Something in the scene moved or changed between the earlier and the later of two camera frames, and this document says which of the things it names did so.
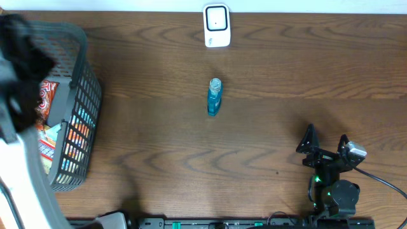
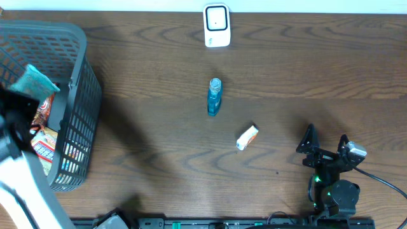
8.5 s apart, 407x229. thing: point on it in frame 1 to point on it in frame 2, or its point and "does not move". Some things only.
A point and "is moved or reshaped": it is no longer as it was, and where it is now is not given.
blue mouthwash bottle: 214,97 does not move
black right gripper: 322,156 does not move
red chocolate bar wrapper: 47,94 does not move
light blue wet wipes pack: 51,131 is moved or reshaped
